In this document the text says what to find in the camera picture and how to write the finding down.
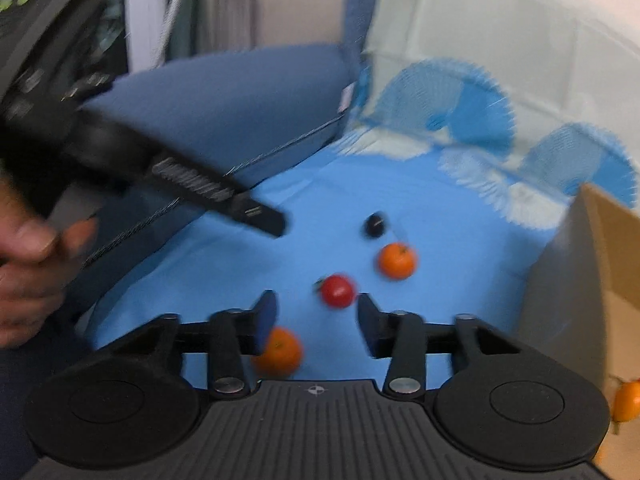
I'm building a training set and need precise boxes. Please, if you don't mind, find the large orange tangerine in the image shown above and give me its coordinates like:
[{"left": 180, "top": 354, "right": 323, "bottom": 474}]
[{"left": 612, "top": 380, "right": 640, "bottom": 432}]

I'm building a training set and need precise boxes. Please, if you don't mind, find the person's left hand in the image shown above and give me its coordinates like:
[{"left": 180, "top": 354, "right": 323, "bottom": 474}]
[{"left": 1, "top": 176, "right": 98, "bottom": 349}]

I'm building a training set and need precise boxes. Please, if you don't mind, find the orange tangerine near left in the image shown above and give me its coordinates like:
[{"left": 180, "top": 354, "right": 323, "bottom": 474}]
[{"left": 252, "top": 326, "right": 304, "bottom": 378}]

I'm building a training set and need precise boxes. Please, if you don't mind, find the orange tangerine with stem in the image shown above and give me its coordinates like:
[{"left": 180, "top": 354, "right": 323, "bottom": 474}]
[{"left": 376, "top": 242, "right": 418, "bottom": 281}]

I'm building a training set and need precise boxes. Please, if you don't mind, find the red tomato upper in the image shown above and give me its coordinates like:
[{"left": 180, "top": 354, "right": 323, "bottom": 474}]
[{"left": 314, "top": 273, "right": 357, "bottom": 309}]

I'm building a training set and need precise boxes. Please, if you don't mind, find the blue denim sofa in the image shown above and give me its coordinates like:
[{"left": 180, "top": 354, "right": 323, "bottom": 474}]
[{"left": 1, "top": 0, "right": 375, "bottom": 479}]

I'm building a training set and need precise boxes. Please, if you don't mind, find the dark cherry far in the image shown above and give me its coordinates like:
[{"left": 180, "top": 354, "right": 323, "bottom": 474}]
[{"left": 363, "top": 211, "right": 387, "bottom": 238}]

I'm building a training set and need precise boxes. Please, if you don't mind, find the brown cardboard box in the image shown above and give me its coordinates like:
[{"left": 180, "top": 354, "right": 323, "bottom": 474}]
[{"left": 516, "top": 184, "right": 639, "bottom": 401}]

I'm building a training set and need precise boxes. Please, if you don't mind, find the blue patterned table cloth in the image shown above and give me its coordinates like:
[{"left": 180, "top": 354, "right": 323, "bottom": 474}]
[{"left": 86, "top": 0, "right": 639, "bottom": 380}]

